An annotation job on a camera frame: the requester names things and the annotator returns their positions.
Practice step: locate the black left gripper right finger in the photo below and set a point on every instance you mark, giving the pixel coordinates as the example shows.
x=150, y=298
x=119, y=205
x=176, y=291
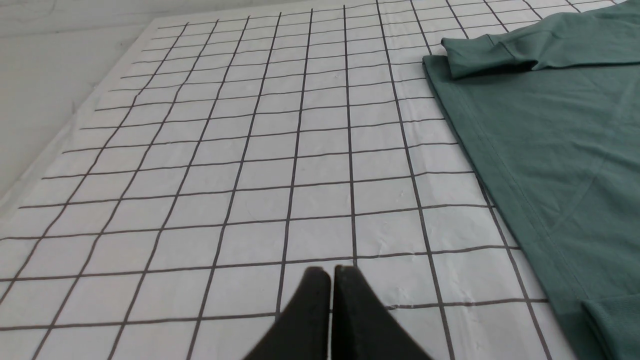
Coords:
x=362, y=328

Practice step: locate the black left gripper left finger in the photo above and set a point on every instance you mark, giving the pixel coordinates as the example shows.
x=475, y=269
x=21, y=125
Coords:
x=301, y=331

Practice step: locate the green long-sleeved shirt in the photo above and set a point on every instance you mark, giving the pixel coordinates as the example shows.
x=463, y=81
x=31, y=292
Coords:
x=548, y=115

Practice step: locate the white grid tablecloth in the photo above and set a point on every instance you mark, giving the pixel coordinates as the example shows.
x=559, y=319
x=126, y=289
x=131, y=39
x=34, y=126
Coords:
x=232, y=151

